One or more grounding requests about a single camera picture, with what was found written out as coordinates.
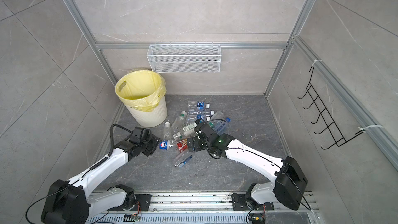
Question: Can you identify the Pepsi bottle blue cap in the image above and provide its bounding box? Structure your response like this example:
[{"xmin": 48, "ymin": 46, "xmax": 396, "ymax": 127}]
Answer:
[{"xmin": 159, "ymin": 140, "xmax": 176, "ymax": 150}]

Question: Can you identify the clear bottle red blue label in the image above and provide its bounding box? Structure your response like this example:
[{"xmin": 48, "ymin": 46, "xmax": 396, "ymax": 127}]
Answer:
[{"xmin": 173, "ymin": 151, "xmax": 192, "ymax": 168}]

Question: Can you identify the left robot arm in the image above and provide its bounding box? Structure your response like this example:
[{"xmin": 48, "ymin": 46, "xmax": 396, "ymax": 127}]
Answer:
[{"xmin": 41, "ymin": 127, "xmax": 162, "ymax": 224}]

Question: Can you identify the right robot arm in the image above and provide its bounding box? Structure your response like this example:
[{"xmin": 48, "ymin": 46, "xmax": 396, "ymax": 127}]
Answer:
[{"xmin": 188, "ymin": 120, "xmax": 311, "ymax": 211}]

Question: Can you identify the white ribbed trash bin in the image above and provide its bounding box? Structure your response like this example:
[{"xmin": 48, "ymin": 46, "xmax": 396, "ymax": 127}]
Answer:
[{"xmin": 125, "ymin": 96, "xmax": 167, "ymax": 128}]

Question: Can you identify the yellow plastic bin liner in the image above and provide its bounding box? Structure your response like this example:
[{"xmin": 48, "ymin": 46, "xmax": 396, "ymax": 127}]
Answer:
[{"xmin": 115, "ymin": 69, "xmax": 166, "ymax": 112}]

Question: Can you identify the soda water bottle blue cap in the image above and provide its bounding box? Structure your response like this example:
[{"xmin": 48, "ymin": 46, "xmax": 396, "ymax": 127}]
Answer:
[{"xmin": 214, "ymin": 118, "xmax": 231, "ymax": 136}]

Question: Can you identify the slim clear bottle white cap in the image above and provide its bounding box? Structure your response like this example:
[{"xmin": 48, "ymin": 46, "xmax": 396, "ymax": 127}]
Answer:
[{"xmin": 163, "ymin": 122, "xmax": 173, "ymax": 141}]

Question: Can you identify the clear bottle white printed label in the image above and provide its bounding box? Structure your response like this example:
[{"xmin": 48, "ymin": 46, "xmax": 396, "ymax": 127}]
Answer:
[{"xmin": 173, "ymin": 122, "xmax": 197, "ymax": 141}]

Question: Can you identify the red yellow label bottle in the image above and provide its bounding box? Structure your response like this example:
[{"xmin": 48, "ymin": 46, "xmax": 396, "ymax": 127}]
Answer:
[{"xmin": 176, "ymin": 139, "xmax": 188, "ymax": 152}]

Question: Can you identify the Pocari Sweat clear bottle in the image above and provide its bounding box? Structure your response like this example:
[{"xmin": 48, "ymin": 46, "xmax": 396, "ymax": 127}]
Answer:
[{"xmin": 186, "ymin": 115, "xmax": 211, "ymax": 124}]

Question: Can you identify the clear crushed bottle blue cap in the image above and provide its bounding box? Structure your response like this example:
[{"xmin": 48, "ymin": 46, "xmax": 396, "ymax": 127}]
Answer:
[{"xmin": 188, "ymin": 109, "xmax": 215, "ymax": 116}]

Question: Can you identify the clear bottle blue label top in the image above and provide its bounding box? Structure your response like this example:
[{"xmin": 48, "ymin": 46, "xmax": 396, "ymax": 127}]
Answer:
[{"xmin": 187, "ymin": 101, "xmax": 210, "ymax": 110}]

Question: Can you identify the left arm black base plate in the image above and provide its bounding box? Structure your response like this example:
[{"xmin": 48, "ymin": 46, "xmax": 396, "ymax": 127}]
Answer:
[{"xmin": 109, "ymin": 194, "xmax": 152, "ymax": 212}]

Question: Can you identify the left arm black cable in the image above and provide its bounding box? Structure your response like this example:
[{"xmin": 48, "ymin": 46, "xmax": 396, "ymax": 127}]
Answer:
[{"xmin": 25, "ymin": 124, "xmax": 134, "ymax": 224}]

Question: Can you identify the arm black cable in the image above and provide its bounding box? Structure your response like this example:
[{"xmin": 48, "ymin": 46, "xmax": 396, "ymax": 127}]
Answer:
[
  {"xmin": 198, "ymin": 119, "xmax": 312, "ymax": 211},
  {"xmin": 25, "ymin": 124, "xmax": 134, "ymax": 224}
]

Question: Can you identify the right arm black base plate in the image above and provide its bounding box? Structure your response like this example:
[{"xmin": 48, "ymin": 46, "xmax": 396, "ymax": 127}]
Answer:
[{"xmin": 230, "ymin": 193, "xmax": 275, "ymax": 211}]

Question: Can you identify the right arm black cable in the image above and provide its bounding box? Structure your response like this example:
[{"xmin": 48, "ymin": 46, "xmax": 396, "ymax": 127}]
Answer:
[{"xmin": 198, "ymin": 119, "xmax": 312, "ymax": 211}]

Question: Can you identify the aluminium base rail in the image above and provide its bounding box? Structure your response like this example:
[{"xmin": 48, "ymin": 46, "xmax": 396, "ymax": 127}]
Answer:
[{"xmin": 87, "ymin": 192, "xmax": 324, "ymax": 224}]

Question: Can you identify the white wire mesh basket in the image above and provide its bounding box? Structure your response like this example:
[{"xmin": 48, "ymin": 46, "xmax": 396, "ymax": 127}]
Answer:
[{"xmin": 147, "ymin": 44, "xmax": 222, "ymax": 73}]

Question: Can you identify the black wire hook rack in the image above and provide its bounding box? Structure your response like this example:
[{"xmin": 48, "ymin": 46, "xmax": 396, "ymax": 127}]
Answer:
[{"xmin": 297, "ymin": 67, "xmax": 365, "ymax": 150}]

